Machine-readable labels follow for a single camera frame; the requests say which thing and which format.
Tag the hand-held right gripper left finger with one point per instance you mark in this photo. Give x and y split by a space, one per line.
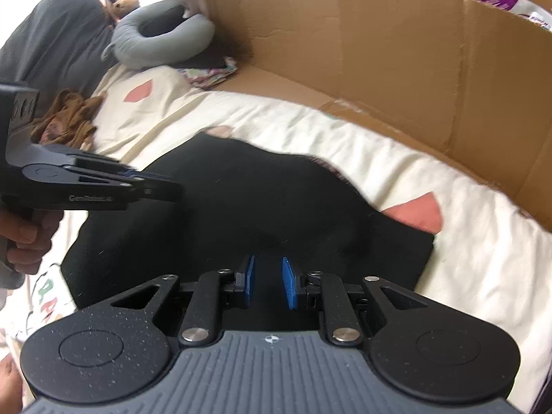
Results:
250 282

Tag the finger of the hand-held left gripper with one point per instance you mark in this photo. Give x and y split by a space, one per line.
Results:
159 192
99 161

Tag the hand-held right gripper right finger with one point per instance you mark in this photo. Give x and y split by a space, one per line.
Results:
290 284

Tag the plain black garment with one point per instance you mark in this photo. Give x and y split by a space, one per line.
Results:
215 207

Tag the person's left hand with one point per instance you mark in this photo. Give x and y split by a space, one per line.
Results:
30 235

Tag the brown garment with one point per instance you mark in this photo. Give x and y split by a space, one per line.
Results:
64 116

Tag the grey neck pillow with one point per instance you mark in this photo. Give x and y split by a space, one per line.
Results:
142 47

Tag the floral patterned cloth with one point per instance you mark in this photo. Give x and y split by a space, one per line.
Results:
211 75

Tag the dark grey pillow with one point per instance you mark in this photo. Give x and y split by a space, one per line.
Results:
56 39

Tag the brown teddy bear toy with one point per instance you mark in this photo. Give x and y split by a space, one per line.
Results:
123 2

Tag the printed bear blanket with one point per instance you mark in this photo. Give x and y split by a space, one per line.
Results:
474 246

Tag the person's bare knee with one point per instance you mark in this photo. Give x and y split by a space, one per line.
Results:
8 388

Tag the flattened cardboard box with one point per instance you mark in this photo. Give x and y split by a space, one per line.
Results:
366 64

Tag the purple white plastic bag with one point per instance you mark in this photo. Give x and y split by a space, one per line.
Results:
500 0

